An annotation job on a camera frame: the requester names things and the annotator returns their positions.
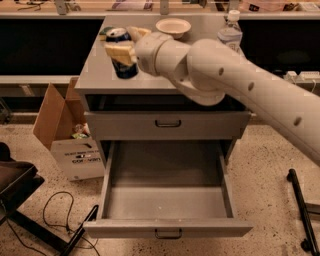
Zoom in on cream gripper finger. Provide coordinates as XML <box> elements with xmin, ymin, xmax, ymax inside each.
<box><xmin>104</xmin><ymin>44</ymin><xmax>137</xmax><ymax>66</ymax></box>
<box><xmin>127</xmin><ymin>26</ymin><xmax>151</xmax><ymax>43</ymax></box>

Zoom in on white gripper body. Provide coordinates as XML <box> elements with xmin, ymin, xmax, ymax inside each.
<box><xmin>134</xmin><ymin>32</ymin><xmax>173</xmax><ymax>76</ymax></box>

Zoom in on blue pepsi can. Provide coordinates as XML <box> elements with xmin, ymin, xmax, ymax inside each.
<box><xmin>104</xmin><ymin>27</ymin><xmax>138</xmax><ymax>79</ymax></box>

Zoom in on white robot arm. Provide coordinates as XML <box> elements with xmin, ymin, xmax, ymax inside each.
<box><xmin>104</xmin><ymin>28</ymin><xmax>320</xmax><ymax>165</ymax></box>

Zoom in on grey drawer cabinet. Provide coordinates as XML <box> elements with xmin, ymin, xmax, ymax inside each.
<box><xmin>74</xmin><ymin>14</ymin><xmax>263</xmax><ymax>168</ymax></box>

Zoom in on closed grey upper drawer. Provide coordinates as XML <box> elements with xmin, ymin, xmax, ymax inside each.
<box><xmin>85</xmin><ymin>111</ymin><xmax>250</xmax><ymax>140</ymax></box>

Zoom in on open grey bottom drawer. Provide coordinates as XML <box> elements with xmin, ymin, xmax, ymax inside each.
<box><xmin>84</xmin><ymin>141</ymin><xmax>253</xmax><ymax>239</ymax></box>

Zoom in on green yellow sponge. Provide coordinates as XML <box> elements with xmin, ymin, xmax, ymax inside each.
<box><xmin>99</xmin><ymin>26</ymin><xmax>113</xmax><ymax>41</ymax></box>

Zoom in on white bowl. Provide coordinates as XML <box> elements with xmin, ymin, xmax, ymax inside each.
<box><xmin>156</xmin><ymin>18</ymin><xmax>191</xmax><ymax>39</ymax></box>

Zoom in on clear plastic water bottle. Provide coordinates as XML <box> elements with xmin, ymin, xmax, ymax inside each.
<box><xmin>217</xmin><ymin>10</ymin><xmax>243</xmax><ymax>53</ymax></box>

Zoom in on snack bags in box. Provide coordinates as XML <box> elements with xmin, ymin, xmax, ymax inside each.
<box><xmin>72</xmin><ymin>124</ymin><xmax>90</xmax><ymax>139</ymax></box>

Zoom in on cardboard box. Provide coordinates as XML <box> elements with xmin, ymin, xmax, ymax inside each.
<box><xmin>33</xmin><ymin>78</ymin><xmax>104</xmax><ymax>181</ymax></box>

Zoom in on white power strip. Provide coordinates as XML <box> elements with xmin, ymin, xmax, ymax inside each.
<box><xmin>284</xmin><ymin>71</ymin><xmax>320</xmax><ymax>84</ymax></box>

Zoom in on black chair base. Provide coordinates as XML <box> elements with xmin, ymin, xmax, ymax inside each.
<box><xmin>0</xmin><ymin>142</ymin><xmax>99</xmax><ymax>256</ymax></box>

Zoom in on black stand leg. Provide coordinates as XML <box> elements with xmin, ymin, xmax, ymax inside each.
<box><xmin>287</xmin><ymin>169</ymin><xmax>320</xmax><ymax>256</ymax></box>

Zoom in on black cable on floor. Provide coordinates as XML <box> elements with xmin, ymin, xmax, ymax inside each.
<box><xmin>6</xmin><ymin>190</ymin><xmax>102</xmax><ymax>256</ymax></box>

